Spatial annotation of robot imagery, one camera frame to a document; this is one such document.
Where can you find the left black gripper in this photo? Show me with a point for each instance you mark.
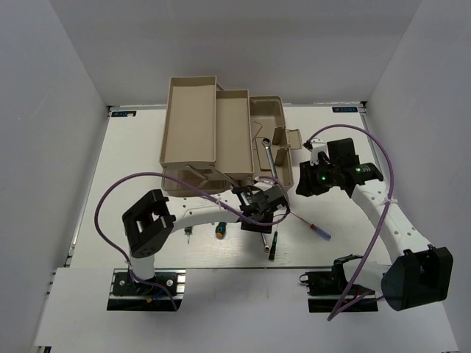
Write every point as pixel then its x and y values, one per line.
pixel 267 229

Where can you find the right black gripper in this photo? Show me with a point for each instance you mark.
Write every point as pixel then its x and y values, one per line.
pixel 307 186

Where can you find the black green precision screwdriver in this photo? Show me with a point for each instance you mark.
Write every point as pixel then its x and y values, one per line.
pixel 273 246

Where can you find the small silver ratchet wrench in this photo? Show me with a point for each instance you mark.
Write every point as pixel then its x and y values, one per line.
pixel 265 243

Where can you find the green orange screwdriver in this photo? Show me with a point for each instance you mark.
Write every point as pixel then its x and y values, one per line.
pixel 220 230

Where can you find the red blue screwdriver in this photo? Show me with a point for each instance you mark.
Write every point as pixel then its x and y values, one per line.
pixel 319 231

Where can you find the large silver ratchet wrench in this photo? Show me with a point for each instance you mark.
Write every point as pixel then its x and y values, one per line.
pixel 267 144

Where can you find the stubby green screwdriver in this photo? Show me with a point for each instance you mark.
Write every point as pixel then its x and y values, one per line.
pixel 188 232

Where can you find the beige plastic toolbox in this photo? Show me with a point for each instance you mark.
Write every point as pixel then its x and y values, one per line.
pixel 212 138

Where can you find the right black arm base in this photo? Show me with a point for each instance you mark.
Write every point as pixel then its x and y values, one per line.
pixel 325 286

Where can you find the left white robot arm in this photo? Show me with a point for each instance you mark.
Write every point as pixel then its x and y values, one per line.
pixel 151 220

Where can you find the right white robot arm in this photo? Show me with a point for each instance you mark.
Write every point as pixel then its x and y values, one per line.
pixel 418 272

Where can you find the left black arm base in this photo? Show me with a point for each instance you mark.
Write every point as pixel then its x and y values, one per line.
pixel 127 295

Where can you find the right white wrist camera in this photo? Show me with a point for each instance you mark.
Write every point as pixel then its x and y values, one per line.
pixel 315 146

